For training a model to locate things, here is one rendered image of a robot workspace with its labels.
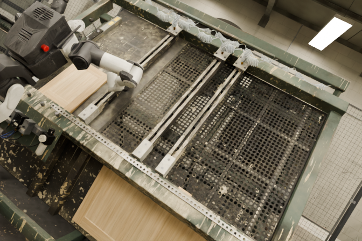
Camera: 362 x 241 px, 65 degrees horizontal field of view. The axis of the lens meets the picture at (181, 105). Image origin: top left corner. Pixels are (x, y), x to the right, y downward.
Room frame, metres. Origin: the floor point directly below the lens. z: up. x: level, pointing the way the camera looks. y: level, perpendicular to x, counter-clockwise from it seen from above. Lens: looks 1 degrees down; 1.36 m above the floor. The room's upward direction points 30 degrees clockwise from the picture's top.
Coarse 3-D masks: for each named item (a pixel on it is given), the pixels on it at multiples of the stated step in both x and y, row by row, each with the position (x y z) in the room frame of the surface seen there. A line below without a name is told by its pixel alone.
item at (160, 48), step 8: (176, 16) 2.27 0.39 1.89; (176, 24) 2.28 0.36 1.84; (176, 32) 2.32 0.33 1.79; (168, 40) 2.32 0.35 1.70; (176, 40) 2.42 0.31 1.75; (152, 48) 2.25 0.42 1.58; (160, 48) 2.26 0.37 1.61; (144, 56) 2.19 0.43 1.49; (152, 56) 2.20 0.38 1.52; (144, 64) 2.14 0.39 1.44; (104, 96) 1.94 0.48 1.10; (112, 96) 1.97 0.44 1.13; (96, 104) 1.92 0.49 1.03; (104, 104) 1.93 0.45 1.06; (88, 112) 1.85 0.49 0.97; (96, 112) 1.90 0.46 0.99; (88, 120) 1.86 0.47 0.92
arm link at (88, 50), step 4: (84, 44) 1.58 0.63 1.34; (88, 44) 1.57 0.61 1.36; (92, 44) 1.58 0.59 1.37; (80, 48) 1.55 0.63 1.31; (84, 48) 1.54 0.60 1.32; (88, 48) 1.55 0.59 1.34; (92, 48) 1.56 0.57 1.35; (96, 48) 1.57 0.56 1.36; (80, 52) 1.52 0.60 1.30; (84, 52) 1.52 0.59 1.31; (88, 52) 1.54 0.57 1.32; (92, 52) 1.54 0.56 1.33; (96, 52) 1.55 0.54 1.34; (100, 52) 1.56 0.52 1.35; (104, 52) 1.57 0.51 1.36; (88, 56) 1.53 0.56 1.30; (92, 56) 1.54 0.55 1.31; (96, 56) 1.55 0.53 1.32; (100, 56) 1.55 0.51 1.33; (88, 60) 1.52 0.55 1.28; (92, 60) 1.55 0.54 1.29; (96, 60) 1.55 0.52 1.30; (100, 60) 1.55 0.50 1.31; (96, 64) 1.57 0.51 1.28
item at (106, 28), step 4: (116, 16) 2.49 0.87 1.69; (112, 20) 2.46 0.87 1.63; (120, 20) 2.49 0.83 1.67; (108, 24) 2.42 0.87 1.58; (112, 24) 2.43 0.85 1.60; (116, 24) 2.47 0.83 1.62; (100, 28) 2.39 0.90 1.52; (104, 28) 2.39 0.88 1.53; (108, 28) 2.40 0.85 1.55; (112, 28) 2.45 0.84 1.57; (104, 32) 2.38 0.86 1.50; (100, 36) 2.36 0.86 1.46; (92, 40) 2.30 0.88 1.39; (96, 40) 2.35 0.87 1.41; (48, 76) 2.09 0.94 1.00; (36, 80) 2.01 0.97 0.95; (40, 80) 2.04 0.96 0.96; (36, 84) 2.02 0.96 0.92
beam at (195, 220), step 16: (32, 96) 1.92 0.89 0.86; (48, 112) 1.85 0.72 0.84; (64, 128) 1.79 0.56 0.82; (80, 128) 1.80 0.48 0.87; (80, 144) 1.77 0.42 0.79; (96, 144) 1.75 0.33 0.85; (112, 160) 1.69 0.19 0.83; (128, 176) 1.64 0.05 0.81; (144, 176) 1.65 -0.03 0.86; (160, 176) 1.66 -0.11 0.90; (144, 192) 1.65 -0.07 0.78; (160, 192) 1.60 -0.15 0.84; (176, 192) 1.61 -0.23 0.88; (176, 208) 1.56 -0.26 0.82; (192, 208) 1.56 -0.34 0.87; (192, 224) 1.52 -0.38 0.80; (208, 224) 1.52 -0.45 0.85; (208, 240) 1.55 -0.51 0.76; (224, 240) 1.48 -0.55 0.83
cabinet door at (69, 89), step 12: (72, 72) 2.11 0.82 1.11; (84, 72) 2.12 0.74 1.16; (96, 72) 2.13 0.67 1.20; (48, 84) 2.02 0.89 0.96; (60, 84) 2.04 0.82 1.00; (72, 84) 2.05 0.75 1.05; (84, 84) 2.05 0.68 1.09; (96, 84) 2.06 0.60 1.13; (48, 96) 1.96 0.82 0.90; (60, 96) 1.98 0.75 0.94; (72, 96) 1.98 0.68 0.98; (84, 96) 1.99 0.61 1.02; (72, 108) 1.92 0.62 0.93
